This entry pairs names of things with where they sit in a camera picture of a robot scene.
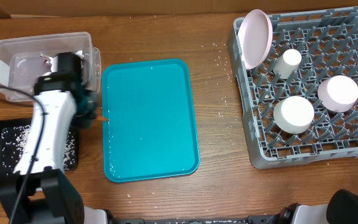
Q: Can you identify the carrot piece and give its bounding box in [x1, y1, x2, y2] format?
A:
[96, 116, 109, 122]

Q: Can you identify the white tissue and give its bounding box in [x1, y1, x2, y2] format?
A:
[49, 50, 84, 72]

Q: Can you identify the large white plate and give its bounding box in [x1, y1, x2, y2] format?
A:
[238, 9, 273, 70]

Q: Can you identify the white cup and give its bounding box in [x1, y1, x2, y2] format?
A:
[273, 49, 302, 80]

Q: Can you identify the small white bowl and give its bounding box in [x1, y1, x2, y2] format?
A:
[273, 96, 314, 134]

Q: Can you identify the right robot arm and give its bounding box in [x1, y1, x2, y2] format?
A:
[266, 189, 358, 224]

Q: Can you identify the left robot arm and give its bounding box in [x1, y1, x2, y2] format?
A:
[0, 52, 115, 223]

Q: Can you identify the grey dishwasher rack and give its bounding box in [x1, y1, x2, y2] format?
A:
[227, 6, 358, 169]

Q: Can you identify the teal serving tray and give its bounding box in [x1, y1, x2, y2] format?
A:
[101, 58, 200, 183]

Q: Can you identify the clear plastic storage bin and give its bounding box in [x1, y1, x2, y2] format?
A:
[0, 32, 101, 93]

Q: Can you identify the pile of white rice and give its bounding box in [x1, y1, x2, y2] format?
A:
[0, 124, 78, 175]

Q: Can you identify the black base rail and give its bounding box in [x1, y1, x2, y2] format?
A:
[112, 215, 276, 224]

